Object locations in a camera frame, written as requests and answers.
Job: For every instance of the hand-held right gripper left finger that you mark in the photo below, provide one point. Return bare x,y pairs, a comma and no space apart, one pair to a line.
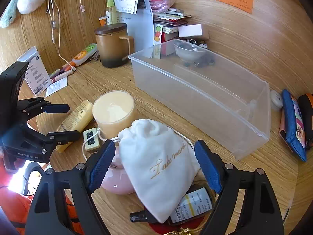
101,166

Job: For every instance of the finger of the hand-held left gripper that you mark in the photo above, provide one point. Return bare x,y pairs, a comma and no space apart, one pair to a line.
57,108
66,135

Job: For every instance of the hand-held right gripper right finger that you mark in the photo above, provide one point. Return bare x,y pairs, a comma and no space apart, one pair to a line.
207,166

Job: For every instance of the yellow cream tube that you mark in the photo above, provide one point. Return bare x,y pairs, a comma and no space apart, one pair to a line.
75,120

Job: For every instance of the pink round container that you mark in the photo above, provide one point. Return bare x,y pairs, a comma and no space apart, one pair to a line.
117,184

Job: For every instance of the mahjong tile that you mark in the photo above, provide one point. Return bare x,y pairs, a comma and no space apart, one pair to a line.
91,137

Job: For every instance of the brown spray bottle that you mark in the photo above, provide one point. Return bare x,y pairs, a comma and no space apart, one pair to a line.
193,205

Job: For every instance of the cream candle glass jar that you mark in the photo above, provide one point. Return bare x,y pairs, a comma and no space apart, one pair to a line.
112,112

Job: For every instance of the gold ornament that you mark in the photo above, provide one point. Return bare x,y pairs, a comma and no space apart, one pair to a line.
184,232

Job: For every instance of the clear plastic storage box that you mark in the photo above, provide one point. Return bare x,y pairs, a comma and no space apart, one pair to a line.
195,90

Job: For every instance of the red pouch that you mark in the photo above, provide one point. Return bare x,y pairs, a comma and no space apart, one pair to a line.
161,228

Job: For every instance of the wooden desktop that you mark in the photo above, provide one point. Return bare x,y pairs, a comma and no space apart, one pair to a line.
110,78

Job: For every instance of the small white paper label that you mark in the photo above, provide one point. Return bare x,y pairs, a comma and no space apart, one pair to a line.
56,86

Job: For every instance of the white printed package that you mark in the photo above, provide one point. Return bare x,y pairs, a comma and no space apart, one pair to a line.
34,73

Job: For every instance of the pink lip balm tube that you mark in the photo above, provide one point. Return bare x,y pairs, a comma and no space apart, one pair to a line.
62,76

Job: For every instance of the orange green glue bottle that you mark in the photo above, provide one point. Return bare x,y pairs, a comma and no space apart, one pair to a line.
83,55

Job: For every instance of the bunch of metal clips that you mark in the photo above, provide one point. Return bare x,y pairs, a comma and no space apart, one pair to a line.
95,56

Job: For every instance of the brown mug with lid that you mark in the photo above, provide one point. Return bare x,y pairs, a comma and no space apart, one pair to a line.
110,49

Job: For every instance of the orange clothing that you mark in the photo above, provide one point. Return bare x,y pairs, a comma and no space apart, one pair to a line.
17,205

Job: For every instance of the blue fabric pouch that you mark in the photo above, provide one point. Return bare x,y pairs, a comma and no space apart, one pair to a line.
293,127

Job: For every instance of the white round case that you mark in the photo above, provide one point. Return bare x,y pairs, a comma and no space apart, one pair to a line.
276,98

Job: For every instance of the orange white carton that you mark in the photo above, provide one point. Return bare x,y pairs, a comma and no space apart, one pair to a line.
103,20

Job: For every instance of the green spray bottle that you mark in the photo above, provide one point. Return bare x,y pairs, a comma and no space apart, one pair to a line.
111,12

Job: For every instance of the black orange zip case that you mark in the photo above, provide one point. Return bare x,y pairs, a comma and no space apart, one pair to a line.
307,117

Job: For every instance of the white paper stand with notes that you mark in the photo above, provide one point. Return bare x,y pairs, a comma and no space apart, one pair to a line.
139,29

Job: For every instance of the small grey bowl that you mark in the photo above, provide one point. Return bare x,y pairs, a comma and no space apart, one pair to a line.
188,52

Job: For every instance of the pile of small trinkets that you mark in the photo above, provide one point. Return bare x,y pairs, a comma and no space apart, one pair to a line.
195,42

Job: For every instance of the fruit picture box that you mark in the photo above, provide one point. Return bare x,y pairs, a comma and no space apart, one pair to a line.
158,34

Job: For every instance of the printed white paper sheet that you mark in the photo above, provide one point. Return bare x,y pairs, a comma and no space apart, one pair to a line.
124,1

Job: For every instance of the red book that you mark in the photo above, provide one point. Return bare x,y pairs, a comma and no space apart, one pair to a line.
168,41

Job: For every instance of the white small box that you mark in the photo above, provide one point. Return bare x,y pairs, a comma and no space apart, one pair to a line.
190,30

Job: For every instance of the pink knitted item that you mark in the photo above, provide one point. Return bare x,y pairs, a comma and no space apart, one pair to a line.
161,6

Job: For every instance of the stack of books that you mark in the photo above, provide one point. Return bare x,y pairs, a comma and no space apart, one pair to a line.
173,19

